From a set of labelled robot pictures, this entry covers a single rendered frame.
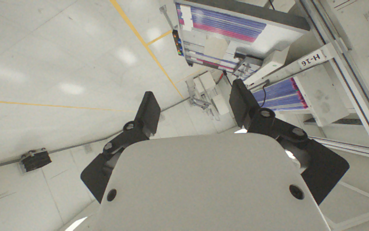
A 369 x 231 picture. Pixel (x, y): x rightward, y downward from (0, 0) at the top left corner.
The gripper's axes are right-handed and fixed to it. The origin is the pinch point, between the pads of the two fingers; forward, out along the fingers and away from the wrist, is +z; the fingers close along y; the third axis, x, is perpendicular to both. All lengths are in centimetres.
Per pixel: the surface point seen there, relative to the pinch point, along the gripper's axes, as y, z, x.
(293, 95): 63, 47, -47
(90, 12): -93, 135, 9
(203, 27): 10, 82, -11
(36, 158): -555, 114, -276
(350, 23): 77, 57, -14
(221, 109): 88, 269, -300
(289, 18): 50, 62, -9
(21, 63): -187, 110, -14
